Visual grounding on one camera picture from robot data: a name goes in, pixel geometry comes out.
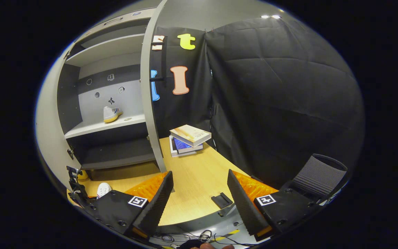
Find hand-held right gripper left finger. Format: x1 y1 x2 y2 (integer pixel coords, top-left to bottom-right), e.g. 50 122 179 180
83 171 174 240

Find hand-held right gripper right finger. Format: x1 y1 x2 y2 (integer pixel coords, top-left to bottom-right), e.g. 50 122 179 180
227 169 321 242

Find white canvas shoe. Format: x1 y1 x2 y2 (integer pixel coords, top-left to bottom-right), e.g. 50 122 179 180
103 106 123 123
96 182 113 199

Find white shoe cabinet door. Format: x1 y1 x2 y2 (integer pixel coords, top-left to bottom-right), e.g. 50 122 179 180
140 0 168 173
35 52 83 191

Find white shoe cabinet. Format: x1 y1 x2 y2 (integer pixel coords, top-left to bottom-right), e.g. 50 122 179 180
57 9 160 180

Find white cabinet drawer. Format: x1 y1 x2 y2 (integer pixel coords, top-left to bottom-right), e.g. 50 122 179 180
82 8 156 35

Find small black holder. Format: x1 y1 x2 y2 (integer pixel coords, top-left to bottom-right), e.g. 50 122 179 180
211 192 234 209

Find white cover book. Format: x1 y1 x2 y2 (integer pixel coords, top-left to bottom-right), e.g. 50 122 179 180
169 136 197 158

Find blue cover book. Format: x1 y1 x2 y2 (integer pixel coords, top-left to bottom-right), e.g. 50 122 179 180
172 137 204 154

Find black ribbed chair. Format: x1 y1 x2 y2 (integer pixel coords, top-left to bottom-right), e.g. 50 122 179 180
282 154 349 205

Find beige cover book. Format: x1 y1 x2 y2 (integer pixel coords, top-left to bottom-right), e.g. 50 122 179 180
170 124 212 148

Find black backdrop cloth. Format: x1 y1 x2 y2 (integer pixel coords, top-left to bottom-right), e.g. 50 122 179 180
149 16 365 190

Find black cable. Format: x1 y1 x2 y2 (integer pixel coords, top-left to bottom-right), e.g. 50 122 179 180
151 229 255 248

